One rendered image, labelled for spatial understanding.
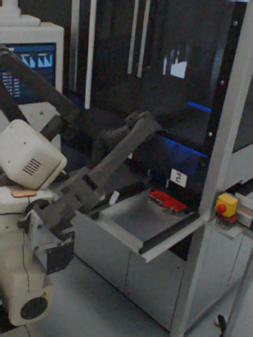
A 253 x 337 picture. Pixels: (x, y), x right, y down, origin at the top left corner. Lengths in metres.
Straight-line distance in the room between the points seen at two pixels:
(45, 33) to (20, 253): 1.11
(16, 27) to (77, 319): 1.63
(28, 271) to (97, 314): 1.12
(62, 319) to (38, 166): 1.42
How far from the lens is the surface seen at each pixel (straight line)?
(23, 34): 1.98
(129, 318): 2.47
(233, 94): 1.55
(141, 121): 1.30
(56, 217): 1.11
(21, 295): 1.46
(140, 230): 1.64
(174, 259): 2.02
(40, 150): 1.15
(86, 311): 2.48
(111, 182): 1.95
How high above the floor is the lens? 1.87
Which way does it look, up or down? 28 degrees down
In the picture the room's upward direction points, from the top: 7 degrees clockwise
